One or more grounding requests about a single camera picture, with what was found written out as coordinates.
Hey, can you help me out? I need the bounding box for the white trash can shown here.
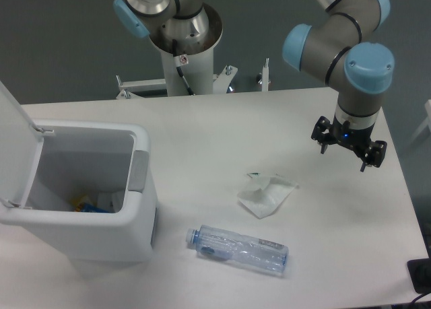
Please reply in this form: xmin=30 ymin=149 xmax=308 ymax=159
xmin=1 ymin=120 xmax=158 ymax=262

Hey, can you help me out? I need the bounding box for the yellow and blue trash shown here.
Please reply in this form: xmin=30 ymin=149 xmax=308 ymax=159
xmin=70 ymin=191 xmax=124 ymax=213

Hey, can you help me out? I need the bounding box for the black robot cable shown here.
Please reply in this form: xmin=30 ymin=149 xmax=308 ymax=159
xmin=171 ymin=38 xmax=197 ymax=96

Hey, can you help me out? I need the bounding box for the white furniture at right edge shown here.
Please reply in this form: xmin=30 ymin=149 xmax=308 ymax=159
xmin=401 ymin=100 xmax=430 ymax=155

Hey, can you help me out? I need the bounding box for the clear plastic water bottle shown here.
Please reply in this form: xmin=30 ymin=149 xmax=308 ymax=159
xmin=185 ymin=225 xmax=289 ymax=277

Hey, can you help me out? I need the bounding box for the white trash can lid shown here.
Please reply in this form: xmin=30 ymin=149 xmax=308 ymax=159
xmin=1 ymin=84 xmax=54 ymax=208

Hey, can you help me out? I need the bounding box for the white plastic wrapper bag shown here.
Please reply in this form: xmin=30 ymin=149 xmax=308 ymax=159
xmin=237 ymin=172 xmax=298 ymax=219

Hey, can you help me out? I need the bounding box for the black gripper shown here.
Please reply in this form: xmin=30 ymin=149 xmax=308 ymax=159
xmin=311 ymin=104 xmax=387 ymax=172

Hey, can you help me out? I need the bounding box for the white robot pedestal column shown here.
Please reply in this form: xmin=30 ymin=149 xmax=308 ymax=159
xmin=150 ymin=3 xmax=223 ymax=96

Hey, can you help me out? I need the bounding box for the white metal base frame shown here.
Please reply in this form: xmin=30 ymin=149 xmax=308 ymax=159
xmin=116 ymin=57 xmax=271 ymax=100

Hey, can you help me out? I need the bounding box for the black device at table edge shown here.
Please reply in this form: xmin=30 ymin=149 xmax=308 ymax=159
xmin=407 ymin=258 xmax=430 ymax=294

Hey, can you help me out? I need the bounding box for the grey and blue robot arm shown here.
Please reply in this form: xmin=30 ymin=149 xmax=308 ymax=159
xmin=113 ymin=0 xmax=395 ymax=167

